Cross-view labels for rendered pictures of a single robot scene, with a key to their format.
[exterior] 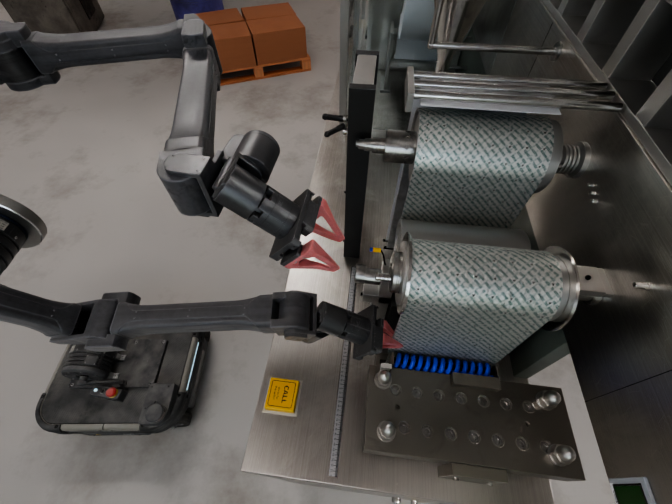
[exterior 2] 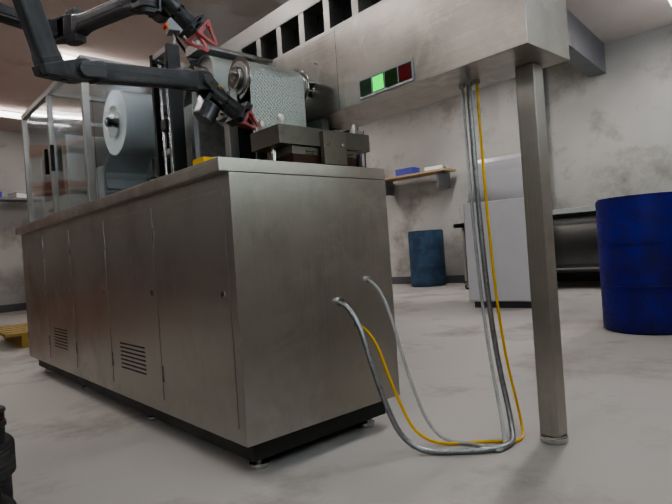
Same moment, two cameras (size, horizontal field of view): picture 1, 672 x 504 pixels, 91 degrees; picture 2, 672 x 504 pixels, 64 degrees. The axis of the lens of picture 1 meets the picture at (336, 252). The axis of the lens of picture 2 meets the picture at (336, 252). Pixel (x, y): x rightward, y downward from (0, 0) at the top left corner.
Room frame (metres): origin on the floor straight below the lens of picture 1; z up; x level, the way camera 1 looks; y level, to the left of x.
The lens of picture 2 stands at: (-1.14, 1.09, 0.62)
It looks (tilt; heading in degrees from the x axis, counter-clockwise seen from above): 0 degrees down; 311
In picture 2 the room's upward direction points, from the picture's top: 4 degrees counter-clockwise
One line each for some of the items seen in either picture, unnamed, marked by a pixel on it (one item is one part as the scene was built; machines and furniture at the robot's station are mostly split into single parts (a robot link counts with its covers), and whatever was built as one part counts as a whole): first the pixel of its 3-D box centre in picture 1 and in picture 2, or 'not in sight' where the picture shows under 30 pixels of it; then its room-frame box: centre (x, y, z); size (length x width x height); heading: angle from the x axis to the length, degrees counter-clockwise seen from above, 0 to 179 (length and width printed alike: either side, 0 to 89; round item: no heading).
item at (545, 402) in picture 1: (550, 398); not in sight; (0.15, -0.43, 1.05); 0.04 x 0.04 x 0.04
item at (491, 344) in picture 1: (451, 342); (280, 119); (0.25, -0.23, 1.10); 0.23 x 0.01 x 0.18; 83
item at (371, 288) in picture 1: (372, 304); (228, 135); (0.36, -0.09, 1.05); 0.06 x 0.05 x 0.31; 83
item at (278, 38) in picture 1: (249, 42); not in sight; (3.94, 0.94, 0.21); 1.22 x 0.88 x 0.42; 104
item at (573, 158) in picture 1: (560, 158); not in sight; (0.53, -0.44, 1.33); 0.07 x 0.07 x 0.07; 83
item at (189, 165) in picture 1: (229, 170); (155, 7); (0.37, 0.15, 1.44); 0.12 x 0.12 x 0.09; 80
